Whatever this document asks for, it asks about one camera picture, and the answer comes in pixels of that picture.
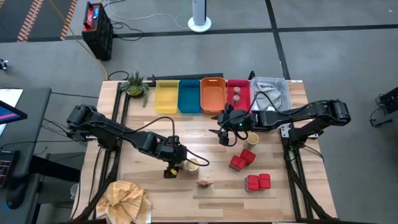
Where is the blue plastic bin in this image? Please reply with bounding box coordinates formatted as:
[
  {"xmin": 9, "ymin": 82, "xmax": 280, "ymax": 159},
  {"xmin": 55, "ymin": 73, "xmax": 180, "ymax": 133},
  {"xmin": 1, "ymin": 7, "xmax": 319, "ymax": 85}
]
[{"xmin": 177, "ymin": 79, "xmax": 202, "ymax": 114}]

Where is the black equipment with cables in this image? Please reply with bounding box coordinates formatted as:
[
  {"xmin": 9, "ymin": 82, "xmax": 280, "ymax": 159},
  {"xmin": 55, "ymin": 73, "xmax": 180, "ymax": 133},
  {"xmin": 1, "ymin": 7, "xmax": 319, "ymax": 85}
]
[{"xmin": 369, "ymin": 86, "xmax": 398, "ymax": 128}]

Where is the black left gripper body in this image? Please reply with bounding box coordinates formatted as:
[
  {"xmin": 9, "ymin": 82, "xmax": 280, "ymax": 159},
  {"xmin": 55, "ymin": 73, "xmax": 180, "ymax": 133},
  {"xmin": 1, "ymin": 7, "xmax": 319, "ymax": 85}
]
[{"xmin": 157, "ymin": 135, "xmax": 188, "ymax": 180}]

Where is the clear plastic storage container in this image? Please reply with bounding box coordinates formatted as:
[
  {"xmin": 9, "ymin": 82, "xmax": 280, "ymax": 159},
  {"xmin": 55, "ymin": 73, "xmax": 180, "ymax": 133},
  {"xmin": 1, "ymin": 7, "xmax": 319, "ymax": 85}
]
[{"xmin": 249, "ymin": 76, "xmax": 293, "ymax": 113}]

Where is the white floor cable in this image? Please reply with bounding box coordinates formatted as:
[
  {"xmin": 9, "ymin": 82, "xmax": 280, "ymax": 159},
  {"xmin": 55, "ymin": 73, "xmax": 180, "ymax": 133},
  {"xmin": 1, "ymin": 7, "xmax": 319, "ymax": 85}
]
[{"xmin": 105, "ymin": 6, "xmax": 190, "ymax": 30}]

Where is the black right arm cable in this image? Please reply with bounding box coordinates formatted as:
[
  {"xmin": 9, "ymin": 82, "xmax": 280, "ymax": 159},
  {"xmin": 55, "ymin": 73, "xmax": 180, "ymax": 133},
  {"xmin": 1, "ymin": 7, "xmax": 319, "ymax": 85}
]
[{"xmin": 228, "ymin": 91, "xmax": 312, "ymax": 147}]

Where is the black office desk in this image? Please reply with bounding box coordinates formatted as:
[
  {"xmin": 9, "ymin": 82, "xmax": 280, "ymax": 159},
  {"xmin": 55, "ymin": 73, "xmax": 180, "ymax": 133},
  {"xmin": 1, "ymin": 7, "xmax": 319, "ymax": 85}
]
[{"xmin": 0, "ymin": 86, "xmax": 86, "ymax": 215}]

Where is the yellow checked cloth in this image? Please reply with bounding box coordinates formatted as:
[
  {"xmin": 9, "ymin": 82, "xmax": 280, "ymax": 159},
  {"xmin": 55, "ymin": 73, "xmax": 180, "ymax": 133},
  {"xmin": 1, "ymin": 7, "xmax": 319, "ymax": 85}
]
[{"xmin": 95, "ymin": 179, "xmax": 153, "ymax": 224}]

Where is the black looped cable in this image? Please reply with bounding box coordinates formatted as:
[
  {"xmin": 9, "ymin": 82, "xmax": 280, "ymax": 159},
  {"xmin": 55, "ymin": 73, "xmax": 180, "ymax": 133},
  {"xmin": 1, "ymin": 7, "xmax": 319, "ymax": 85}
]
[{"xmin": 107, "ymin": 70, "xmax": 130, "ymax": 82}]

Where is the backlit keyboard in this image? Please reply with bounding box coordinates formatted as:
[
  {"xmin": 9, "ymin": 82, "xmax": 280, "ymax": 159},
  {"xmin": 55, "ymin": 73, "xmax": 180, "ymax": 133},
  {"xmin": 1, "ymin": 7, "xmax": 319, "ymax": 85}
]
[{"xmin": 0, "ymin": 150, "xmax": 20, "ymax": 189}]

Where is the potted green succulent plant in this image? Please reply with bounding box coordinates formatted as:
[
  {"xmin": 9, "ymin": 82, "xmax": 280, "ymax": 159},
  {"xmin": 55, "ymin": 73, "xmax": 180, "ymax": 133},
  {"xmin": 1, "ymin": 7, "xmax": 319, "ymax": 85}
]
[{"xmin": 119, "ymin": 70, "xmax": 152, "ymax": 108}]

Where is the black floor cable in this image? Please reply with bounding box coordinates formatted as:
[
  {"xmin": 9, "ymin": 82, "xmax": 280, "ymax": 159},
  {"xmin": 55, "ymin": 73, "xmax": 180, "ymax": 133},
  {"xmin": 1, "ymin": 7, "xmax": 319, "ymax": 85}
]
[{"xmin": 110, "ymin": 20, "xmax": 146, "ymax": 41}]

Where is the computer monitor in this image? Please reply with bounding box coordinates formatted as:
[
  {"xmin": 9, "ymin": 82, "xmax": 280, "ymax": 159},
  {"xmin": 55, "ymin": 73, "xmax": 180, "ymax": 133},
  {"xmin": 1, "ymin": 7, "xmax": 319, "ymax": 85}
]
[{"xmin": 0, "ymin": 88, "xmax": 28, "ymax": 138}]

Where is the yellow plastic bin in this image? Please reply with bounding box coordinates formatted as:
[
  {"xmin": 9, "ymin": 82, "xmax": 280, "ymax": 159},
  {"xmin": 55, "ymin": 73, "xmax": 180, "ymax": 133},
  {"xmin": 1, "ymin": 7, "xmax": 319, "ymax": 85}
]
[{"xmin": 154, "ymin": 80, "xmax": 180, "ymax": 114}]

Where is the red plastic bin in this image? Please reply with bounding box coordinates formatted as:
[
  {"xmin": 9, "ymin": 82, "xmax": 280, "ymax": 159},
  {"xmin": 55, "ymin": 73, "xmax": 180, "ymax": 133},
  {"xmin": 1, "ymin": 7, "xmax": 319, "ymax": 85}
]
[{"xmin": 226, "ymin": 78, "xmax": 252, "ymax": 112}]

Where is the long black power strip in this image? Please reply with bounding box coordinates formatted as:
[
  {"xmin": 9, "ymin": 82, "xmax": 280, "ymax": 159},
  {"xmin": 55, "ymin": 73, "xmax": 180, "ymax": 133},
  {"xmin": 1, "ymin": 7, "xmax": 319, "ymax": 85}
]
[{"xmin": 146, "ymin": 73, "xmax": 224, "ymax": 82}]

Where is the black and red toolbox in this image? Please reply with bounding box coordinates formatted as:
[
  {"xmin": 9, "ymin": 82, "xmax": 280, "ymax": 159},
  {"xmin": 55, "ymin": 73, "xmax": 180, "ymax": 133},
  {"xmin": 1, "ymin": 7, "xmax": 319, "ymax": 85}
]
[{"xmin": 81, "ymin": 1, "xmax": 114, "ymax": 62}]

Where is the orange plastic bin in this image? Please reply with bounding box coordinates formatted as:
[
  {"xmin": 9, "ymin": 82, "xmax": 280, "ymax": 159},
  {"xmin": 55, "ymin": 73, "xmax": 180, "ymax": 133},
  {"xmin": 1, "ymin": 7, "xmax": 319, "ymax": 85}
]
[{"xmin": 200, "ymin": 77, "xmax": 228, "ymax": 115}]

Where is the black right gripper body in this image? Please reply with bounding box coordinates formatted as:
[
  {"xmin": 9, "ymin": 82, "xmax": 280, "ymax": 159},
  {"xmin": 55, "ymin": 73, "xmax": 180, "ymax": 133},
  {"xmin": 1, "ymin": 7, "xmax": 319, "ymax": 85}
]
[{"xmin": 217, "ymin": 103, "xmax": 259, "ymax": 147}]

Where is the yellow floor cable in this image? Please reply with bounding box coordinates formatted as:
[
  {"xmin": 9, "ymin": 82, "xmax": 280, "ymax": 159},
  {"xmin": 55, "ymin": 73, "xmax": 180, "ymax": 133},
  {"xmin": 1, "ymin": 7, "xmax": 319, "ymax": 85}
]
[{"xmin": 49, "ymin": 0, "xmax": 109, "ymax": 80}]

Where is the crumpled light grey cloth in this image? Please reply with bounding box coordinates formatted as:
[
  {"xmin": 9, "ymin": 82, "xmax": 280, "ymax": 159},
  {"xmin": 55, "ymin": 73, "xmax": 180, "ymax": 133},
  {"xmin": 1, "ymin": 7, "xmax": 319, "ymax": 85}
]
[{"xmin": 254, "ymin": 81, "xmax": 285, "ymax": 111}]

